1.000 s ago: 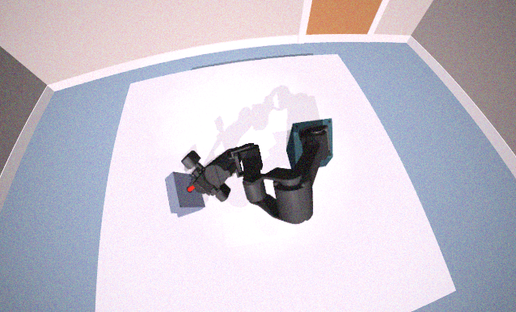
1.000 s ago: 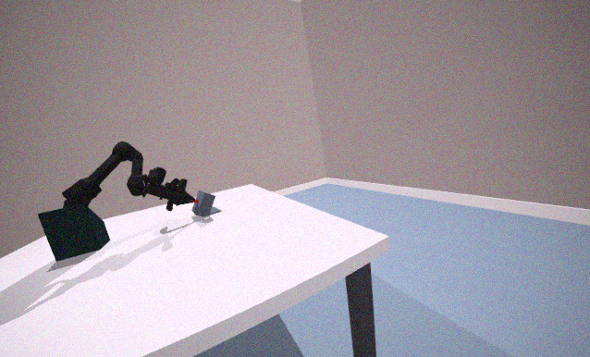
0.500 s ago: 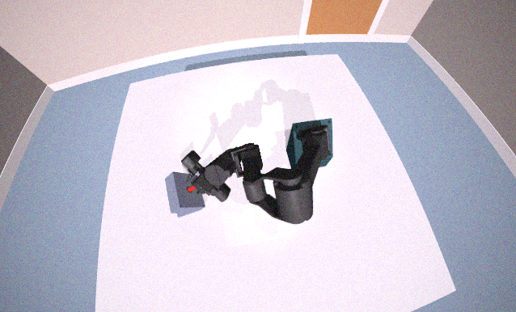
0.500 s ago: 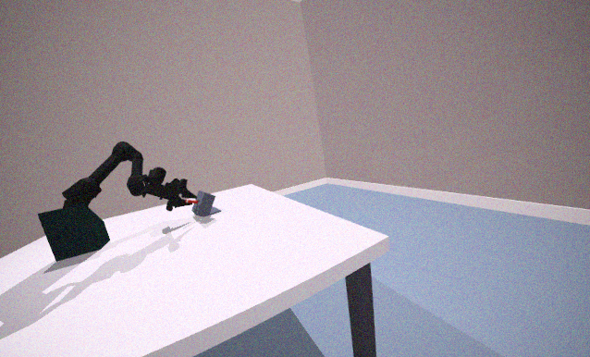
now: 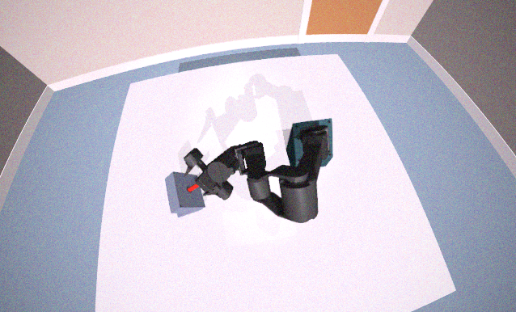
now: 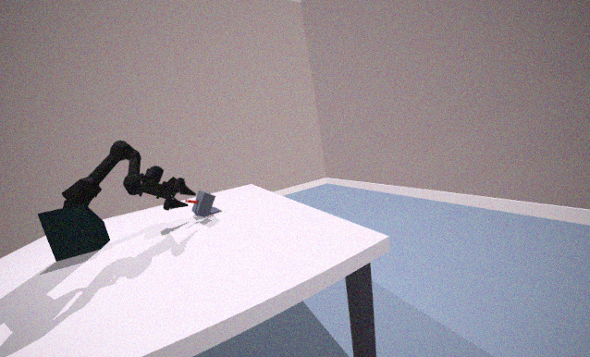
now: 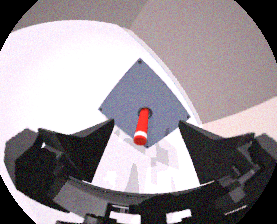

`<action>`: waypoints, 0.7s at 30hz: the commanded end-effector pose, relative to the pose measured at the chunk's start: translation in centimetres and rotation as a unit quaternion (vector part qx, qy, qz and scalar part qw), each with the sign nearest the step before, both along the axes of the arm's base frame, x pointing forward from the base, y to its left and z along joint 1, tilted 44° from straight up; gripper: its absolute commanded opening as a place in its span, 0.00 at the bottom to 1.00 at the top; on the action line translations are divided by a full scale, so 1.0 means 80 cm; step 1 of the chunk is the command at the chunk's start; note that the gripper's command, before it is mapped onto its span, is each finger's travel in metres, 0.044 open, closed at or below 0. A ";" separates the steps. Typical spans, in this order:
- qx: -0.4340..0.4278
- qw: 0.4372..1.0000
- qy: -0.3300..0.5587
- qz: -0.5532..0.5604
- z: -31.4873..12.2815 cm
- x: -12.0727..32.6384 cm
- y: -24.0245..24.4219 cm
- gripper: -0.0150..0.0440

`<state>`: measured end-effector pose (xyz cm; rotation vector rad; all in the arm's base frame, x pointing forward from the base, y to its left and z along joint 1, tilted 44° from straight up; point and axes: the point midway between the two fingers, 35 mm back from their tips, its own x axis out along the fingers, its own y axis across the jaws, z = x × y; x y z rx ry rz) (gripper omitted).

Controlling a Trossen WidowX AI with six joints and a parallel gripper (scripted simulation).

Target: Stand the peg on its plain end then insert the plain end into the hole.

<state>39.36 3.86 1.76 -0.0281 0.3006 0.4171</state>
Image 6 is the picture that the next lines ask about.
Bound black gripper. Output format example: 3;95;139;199
155;178;196;211

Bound blue-grey sloped panel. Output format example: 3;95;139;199
191;191;221;217

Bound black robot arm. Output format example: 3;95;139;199
62;140;164;208

